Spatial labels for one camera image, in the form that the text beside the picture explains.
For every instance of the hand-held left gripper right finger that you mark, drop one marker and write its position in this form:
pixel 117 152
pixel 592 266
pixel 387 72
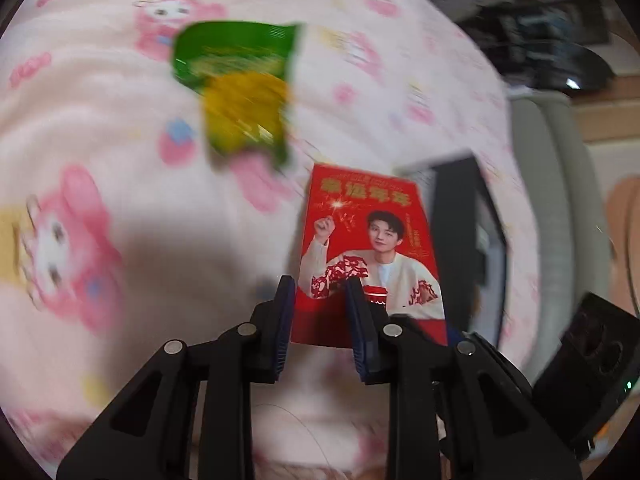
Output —
pixel 356 330

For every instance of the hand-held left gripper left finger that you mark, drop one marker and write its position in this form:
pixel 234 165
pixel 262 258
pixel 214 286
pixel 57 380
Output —
pixel 286 320

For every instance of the red card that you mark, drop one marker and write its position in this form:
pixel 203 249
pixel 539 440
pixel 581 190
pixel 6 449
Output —
pixel 370 210

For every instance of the black box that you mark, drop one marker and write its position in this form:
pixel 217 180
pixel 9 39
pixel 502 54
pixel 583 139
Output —
pixel 455 220

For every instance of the green snack packet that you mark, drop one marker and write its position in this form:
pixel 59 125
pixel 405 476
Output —
pixel 235 60

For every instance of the person's leg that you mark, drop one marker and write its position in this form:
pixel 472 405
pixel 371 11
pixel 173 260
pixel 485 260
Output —
pixel 625 250

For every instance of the pink printed blanket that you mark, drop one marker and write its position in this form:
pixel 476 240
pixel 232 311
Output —
pixel 100 110

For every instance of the dark bag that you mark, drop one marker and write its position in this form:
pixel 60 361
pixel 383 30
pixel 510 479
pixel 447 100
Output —
pixel 525 35

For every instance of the grey padded bed frame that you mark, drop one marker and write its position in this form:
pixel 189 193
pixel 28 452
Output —
pixel 555 210

